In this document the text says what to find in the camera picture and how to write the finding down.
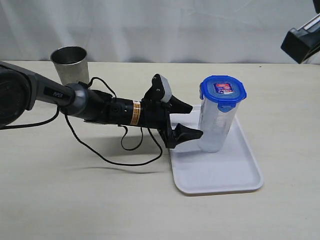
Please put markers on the blue plastic lid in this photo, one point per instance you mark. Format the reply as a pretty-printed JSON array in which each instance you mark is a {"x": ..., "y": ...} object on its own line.
[{"x": 223, "y": 90}]

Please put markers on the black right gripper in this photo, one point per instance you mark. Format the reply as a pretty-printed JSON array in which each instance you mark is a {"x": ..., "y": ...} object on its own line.
[{"x": 302, "y": 43}]

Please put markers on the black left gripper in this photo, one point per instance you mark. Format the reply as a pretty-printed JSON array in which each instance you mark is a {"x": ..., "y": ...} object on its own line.
[{"x": 156, "y": 115}]

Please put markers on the white plastic tray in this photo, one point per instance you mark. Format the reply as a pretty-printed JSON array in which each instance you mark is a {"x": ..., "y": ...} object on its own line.
[{"x": 233, "y": 169}]

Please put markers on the white fabric backdrop curtain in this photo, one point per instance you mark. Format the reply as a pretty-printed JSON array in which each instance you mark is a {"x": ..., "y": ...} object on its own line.
[{"x": 154, "y": 31}]

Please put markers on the clear plastic tall container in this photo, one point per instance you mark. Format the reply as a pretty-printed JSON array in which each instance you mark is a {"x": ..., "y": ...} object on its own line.
[{"x": 215, "y": 121}]

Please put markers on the stainless steel cup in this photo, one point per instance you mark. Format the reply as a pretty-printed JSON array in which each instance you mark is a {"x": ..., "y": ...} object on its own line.
[{"x": 71, "y": 64}]

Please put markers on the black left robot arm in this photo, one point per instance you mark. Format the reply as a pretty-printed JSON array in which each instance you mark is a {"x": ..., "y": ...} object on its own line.
[{"x": 20, "y": 88}]

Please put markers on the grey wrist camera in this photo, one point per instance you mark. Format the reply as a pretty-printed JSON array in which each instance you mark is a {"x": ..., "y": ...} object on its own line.
[{"x": 167, "y": 91}]

